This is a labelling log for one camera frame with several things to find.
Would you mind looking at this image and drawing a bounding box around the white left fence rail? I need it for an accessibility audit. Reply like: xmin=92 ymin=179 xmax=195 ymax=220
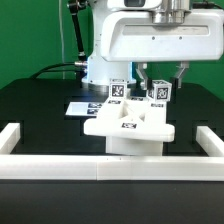
xmin=0 ymin=123 xmax=21 ymax=155

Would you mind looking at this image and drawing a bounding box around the black cable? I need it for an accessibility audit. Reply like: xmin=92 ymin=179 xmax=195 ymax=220
xmin=29 ymin=61 xmax=88 ymax=80

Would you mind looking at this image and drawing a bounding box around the white front fence rail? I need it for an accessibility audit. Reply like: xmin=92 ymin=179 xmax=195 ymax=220
xmin=0 ymin=155 xmax=224 ymax=181

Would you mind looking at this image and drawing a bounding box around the white chair back frame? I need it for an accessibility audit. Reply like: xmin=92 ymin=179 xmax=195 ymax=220
xmin=84 ymin=98 xmax=175 ymax=142

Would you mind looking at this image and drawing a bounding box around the white chair seat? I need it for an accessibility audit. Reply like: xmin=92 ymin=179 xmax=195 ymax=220
xmin=106 ymin=137 xmax=163 ymax=156

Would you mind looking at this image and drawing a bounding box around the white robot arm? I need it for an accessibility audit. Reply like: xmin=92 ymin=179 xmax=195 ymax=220
xmin=82 ymin=0 xmax=224 ymax=90

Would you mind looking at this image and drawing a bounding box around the white tag sheet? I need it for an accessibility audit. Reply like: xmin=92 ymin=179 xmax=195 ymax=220
xmin=66 ymin=102 xmax=102 ymax=116

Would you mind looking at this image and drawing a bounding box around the black camera stand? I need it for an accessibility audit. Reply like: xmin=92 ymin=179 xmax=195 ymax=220
xmin=67 ymin=0 xmax=89 ymax=61

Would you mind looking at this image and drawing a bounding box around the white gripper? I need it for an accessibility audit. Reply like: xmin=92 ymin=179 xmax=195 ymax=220
xmin=100 ymin=10 xmax=224 ymax=90

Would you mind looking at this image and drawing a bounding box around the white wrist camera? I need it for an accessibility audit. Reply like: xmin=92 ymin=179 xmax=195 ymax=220
xmin=107 ymin=0 xmax=162 ymax=11

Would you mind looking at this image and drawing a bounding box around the white fence rail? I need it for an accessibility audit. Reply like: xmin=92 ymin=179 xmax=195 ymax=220
xmin=196 ymin=126 xmax=224 ymax=158
xmin=0 ymin=123 xmax=21 ymax=155
xmin=0 ymin=155 xmax=224 ymax=181

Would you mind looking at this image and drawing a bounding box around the tagged white cube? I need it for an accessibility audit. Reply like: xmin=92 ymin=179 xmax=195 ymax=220
xmin=146 ymin=80 xmax=172 ymax=102
xmin=109 ymin=79 xmax=127 ymax=98

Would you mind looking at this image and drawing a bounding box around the white right fence rail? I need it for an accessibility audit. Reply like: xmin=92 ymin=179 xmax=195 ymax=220
xmin=196 ymin=126 xmax=224 ymax=158

